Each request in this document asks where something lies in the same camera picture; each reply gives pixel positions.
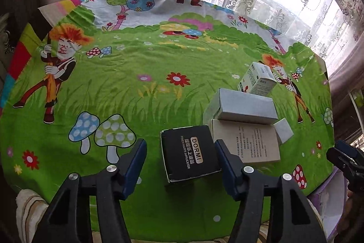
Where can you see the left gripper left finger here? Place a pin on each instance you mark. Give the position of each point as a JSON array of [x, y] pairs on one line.
[[68, 216]]

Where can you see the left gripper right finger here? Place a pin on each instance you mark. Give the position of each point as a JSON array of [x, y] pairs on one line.
[[292, 218]]

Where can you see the black Dormi box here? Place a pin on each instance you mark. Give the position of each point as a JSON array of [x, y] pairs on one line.
[[188, 153]]

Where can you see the person's right hand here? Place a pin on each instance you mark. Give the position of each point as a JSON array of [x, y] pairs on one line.
[[350, 226]]

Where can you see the striped beige cushion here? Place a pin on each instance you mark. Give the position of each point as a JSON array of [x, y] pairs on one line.
[[31, 207]]

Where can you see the purple cardboard storage box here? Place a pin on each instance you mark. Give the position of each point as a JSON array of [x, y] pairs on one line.
[[329, 199]]

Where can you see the white side table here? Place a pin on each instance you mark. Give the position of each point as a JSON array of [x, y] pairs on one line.
[[359, 111]]

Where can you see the green tissue pack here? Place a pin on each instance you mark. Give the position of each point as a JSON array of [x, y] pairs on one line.
[[357, 95]]

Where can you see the small silver cube box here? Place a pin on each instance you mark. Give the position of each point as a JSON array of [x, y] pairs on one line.
[[283, 131]]

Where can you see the pink patterned curtain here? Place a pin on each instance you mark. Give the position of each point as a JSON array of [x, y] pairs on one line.
[[348, 76]]

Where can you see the large beige text box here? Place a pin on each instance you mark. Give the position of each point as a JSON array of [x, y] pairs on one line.
[[253, 143]]

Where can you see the tall white medicine box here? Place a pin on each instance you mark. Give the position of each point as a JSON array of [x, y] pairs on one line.
[[258, 80]]

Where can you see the flat silver box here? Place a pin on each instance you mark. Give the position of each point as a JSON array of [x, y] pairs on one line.
[[241, 107]]

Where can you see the green cartoon tablecloth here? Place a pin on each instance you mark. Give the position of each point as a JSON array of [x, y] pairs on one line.
[[155, 65]]

